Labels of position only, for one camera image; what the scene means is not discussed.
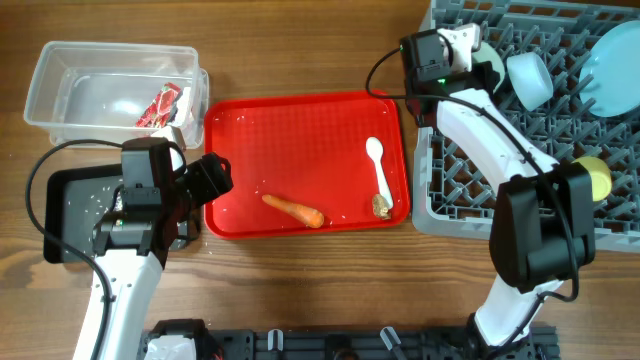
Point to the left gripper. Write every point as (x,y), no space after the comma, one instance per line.
(212,179)

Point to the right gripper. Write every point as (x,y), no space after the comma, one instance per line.
(489,73)

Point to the green bowl with rice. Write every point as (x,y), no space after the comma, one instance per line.
(487,53)

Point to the light blue bowl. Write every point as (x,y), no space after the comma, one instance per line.
(530,79)

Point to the red snack wrapper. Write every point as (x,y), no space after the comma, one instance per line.
(158,113)

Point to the orange carrot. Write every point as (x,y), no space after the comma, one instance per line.
(308,216)

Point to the white plastic spoon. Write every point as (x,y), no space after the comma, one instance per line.
(375,151)

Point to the light blue plate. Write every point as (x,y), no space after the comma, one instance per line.
(614,67)

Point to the yellow plastic cup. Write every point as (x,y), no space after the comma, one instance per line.
(600,174)

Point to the brown food scrap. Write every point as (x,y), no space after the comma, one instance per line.
(381,207)

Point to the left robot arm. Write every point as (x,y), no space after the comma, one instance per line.
(123,286)

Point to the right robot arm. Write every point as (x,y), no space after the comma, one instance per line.
(542,229)

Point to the grey dishwasher rack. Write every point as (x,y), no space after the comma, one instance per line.
(450,196)

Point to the red serving tray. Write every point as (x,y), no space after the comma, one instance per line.
(307,149)

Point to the black plastic tray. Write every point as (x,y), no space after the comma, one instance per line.
(143,231)

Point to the clear plastic bin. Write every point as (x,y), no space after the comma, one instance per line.
(99,90)

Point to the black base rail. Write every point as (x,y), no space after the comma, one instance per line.
(428,344)

